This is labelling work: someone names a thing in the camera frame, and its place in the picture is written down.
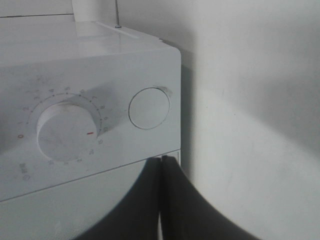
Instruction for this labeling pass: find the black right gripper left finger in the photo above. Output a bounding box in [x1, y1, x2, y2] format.
[76, 157, 162, 240]

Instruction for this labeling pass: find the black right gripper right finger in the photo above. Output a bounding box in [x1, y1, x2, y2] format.
[159, 155, 256, 240]

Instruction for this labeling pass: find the round white door-release button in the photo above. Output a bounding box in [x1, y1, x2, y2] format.
[128, 87, 170, 130]

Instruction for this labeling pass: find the white dial knob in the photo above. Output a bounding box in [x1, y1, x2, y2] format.
[36, 101, 98, 162]

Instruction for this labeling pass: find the white microwave door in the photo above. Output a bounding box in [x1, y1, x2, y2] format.
[0, 153, 148, 240]

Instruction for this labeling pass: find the white microwave oven body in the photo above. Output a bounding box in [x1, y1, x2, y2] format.
[0, 21, 181, 201]

